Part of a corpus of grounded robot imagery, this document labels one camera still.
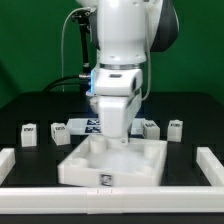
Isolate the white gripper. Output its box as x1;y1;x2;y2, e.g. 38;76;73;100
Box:
90;68;143;139

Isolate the white square tabletop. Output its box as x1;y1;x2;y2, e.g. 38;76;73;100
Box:
58;135;167;187

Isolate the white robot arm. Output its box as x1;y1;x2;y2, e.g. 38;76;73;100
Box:
76;0;179;139

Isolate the white plate with tags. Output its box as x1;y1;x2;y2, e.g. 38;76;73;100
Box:
66;118;143;135

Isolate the white U-shaped obstacle fence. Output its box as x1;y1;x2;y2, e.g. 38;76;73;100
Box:
0;148;224;214

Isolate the black cable bundle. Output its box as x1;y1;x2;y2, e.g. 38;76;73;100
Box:
41;74;91;93

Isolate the black camera on stand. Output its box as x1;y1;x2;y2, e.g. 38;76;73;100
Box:
71;9;92;76

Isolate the grey white cable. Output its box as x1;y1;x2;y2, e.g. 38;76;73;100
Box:
60;6;93;93

